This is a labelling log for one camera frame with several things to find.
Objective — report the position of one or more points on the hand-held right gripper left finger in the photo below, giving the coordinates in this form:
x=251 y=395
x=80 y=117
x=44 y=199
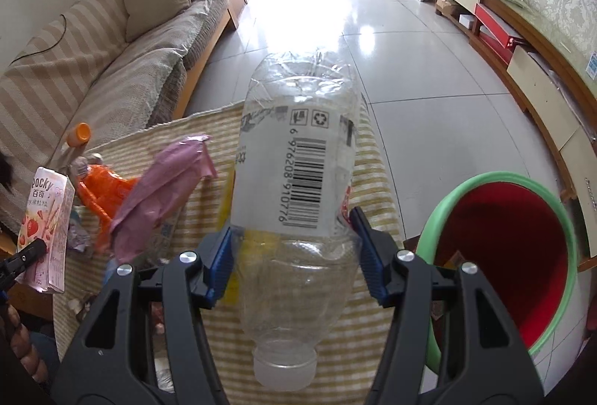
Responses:
x=219 y=267

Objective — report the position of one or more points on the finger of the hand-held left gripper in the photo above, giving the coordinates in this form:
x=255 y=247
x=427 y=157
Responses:
x=25 y=258

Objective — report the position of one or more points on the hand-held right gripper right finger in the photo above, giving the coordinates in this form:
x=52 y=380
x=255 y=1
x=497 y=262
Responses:
x=371 y=260

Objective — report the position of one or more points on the pink snack box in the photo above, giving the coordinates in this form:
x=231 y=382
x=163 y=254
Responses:
x=46 y=223

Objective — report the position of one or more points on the clear plastic bottle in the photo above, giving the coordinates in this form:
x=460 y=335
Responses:
x=289 y=153

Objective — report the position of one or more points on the red trash bin green rim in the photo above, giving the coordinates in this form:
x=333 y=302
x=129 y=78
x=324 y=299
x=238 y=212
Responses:
x=513 y=246

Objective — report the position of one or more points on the person's left hand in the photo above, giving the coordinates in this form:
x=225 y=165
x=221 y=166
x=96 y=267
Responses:
x=25 y=344

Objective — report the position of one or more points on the clear blue print wrapper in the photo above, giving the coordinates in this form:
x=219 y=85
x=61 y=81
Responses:
x=165 y=232

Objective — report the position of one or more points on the green checked cloth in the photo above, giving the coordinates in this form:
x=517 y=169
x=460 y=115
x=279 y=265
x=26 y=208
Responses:
x=354 y=330

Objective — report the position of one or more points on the pink plastic wrapper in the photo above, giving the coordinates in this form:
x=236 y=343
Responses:
x=158 y=195

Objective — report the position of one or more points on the orange plastic bag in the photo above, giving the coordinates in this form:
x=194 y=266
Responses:
x=105 y=190

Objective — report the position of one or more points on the orange lid plastic container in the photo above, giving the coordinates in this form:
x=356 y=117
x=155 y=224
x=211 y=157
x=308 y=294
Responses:
x=81 y=133

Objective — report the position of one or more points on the striped beige sofa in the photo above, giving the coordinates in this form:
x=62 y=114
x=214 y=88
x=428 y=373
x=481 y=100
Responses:
x=93 y=73

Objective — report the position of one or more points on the wooden TV cabinet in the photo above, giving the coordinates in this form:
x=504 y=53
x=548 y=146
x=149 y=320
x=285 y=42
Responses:
x=536 y=78

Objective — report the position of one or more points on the red box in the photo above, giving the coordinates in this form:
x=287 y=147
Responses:
x=499 y=24

